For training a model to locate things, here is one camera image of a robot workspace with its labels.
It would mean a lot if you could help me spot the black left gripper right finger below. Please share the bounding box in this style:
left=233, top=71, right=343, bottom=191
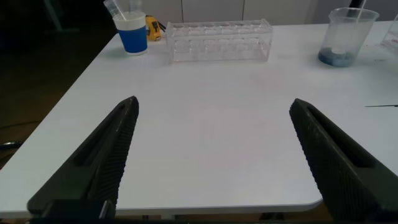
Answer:
left=289, top=98, right=398, bottom=224

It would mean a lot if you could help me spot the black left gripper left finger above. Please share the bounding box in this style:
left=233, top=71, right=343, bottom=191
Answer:
left=27, top=95, right=140, bottom=218

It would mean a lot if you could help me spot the test tube with red liquid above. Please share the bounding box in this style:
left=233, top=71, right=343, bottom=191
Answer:
left=103, top=0, right=127, bottom=22

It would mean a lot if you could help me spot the test tube with blue liquid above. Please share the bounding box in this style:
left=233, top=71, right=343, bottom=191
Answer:
left=129, top=0, right=144, bottom=14

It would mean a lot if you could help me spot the clear plastic beaker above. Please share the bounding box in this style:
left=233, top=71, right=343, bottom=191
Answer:
left=317, top=7, right=381, bottom=68

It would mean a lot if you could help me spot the clear acrylic test tube rack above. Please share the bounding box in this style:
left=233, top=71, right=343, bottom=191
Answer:
left=382, top=14, right=398, bottom=52
left=165, top=18, right=275, bottom=65

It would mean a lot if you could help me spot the grey metal chair base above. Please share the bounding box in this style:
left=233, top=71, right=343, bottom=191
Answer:
left=0, top=141, right=24, bottom=151

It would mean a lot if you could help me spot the blue white paper cup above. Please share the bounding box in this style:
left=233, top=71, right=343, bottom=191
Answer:
left=113, top=11, right=149, bottom=56

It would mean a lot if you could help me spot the yellow tape measure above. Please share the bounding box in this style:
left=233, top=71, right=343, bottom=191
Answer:
left=145, top=15, right=167, bottom=42

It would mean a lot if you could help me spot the black floor cable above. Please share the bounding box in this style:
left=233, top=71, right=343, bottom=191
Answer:
left=0, top=120, right=43, bottom=130

